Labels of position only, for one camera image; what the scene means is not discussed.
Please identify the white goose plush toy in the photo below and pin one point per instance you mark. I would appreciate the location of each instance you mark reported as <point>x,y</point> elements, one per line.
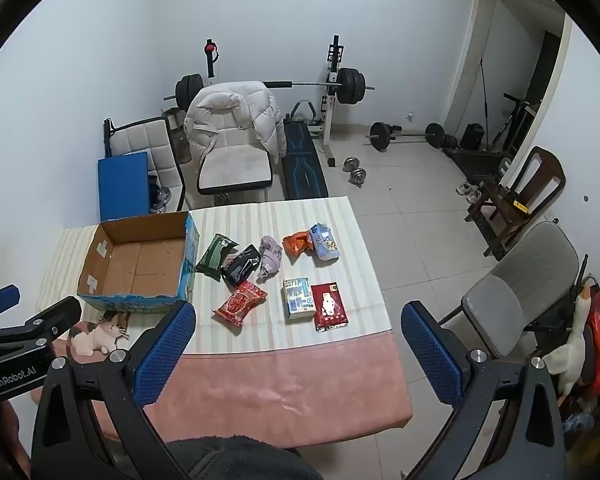
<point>570,355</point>

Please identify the light blue tissue pack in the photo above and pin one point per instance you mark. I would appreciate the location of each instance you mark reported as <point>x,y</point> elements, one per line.
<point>325,245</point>

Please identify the dark fleece clothing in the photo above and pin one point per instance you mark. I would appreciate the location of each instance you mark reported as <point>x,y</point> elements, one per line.
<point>240,460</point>

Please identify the black and blue weight bench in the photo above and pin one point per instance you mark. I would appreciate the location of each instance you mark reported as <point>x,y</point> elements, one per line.
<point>304,170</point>

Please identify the white cushioned chair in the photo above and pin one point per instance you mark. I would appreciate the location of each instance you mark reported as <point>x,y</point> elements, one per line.
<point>235,170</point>

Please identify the white door frame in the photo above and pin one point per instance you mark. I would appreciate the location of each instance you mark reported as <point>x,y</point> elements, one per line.
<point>480,35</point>

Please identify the cardboard box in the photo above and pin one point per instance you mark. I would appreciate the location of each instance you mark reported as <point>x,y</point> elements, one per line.
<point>140,265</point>

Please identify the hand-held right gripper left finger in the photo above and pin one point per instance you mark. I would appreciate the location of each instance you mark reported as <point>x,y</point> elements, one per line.
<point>167,347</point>

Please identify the dark wooden chair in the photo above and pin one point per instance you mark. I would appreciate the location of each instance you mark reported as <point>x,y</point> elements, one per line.
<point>542,170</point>

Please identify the white padded folding chair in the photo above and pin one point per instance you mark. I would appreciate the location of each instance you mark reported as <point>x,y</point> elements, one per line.
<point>140,137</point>

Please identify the chrome weight plate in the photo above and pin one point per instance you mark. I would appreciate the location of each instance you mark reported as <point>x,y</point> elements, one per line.
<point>161,199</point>

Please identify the person's left forearm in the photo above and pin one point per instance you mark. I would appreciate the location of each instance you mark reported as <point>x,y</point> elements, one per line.
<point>16,435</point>

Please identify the pair of white shoes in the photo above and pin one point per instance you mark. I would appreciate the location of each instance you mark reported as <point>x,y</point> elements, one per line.
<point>469,192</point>

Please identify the black exercise machine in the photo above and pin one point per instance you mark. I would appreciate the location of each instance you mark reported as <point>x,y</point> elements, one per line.
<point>472,152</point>

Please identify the clear water jug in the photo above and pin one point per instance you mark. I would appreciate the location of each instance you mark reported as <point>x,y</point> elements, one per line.
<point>179,135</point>

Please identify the striped cream mat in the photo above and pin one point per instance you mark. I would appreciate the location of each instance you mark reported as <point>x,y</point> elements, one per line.
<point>300,215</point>

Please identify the green wet wipes packet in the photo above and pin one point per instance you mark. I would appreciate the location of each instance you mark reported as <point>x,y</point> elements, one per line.
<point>215,257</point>

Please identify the chrome dumbbell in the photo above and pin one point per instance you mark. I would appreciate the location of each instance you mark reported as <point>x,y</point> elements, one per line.
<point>351,163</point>
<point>358,177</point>

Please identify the blue board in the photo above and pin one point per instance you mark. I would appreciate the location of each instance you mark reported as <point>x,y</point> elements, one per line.
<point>122,185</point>

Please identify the purple cloth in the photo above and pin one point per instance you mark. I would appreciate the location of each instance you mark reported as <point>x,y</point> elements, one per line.
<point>271,259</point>

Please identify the black snack packet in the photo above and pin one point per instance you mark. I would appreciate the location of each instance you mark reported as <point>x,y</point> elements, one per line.
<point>241,265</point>

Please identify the white puffer jacket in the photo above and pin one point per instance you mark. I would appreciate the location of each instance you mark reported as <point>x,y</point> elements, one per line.
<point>225,115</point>

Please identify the orange snack packet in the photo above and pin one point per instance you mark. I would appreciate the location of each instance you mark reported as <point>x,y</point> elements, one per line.
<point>297,244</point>

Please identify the red floral tissue packet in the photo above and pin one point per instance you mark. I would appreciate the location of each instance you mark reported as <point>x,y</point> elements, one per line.
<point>240,305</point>

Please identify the dark red tissue packet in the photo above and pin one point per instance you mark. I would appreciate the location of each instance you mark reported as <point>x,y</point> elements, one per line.
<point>330,307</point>

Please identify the racked barbell with black plates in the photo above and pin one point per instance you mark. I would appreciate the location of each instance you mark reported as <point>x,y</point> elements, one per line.
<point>351,85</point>

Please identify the pink blanket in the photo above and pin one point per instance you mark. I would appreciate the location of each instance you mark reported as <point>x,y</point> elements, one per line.
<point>290,390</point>

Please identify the white cat plush toy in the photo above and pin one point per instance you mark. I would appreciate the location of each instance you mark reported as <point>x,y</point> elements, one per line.
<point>97,337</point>

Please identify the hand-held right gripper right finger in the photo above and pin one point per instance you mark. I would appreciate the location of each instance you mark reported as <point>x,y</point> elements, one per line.
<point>427,347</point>

